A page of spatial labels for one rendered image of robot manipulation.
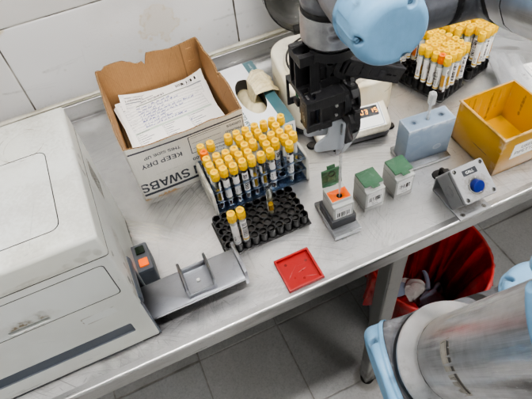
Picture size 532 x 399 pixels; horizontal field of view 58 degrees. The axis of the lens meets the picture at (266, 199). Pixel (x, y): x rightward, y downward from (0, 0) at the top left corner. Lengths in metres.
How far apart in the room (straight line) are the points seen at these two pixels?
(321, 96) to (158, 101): 0.57
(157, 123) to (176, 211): 0.21
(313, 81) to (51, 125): 0.39
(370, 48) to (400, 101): 0.72
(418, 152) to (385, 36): 0.58
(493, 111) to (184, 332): 0.78
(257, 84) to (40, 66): 0.48
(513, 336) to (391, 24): 0.27
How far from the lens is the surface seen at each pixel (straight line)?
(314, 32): 0.59
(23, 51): 1.19
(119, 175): 1.10
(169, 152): 0.95
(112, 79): 1.16
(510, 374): 0.34
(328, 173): 0.86
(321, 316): 1.79
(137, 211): 1.01
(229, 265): 0.84
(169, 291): 0.84
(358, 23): 0.45
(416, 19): 0.47
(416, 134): 0.97
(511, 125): 1.16
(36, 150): 0.75
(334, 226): 0.90
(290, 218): 0.90
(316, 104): 0.64
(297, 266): 0.87
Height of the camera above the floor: 1.63
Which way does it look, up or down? 51 degrees down
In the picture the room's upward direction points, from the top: 8 degrees counter-clockwise
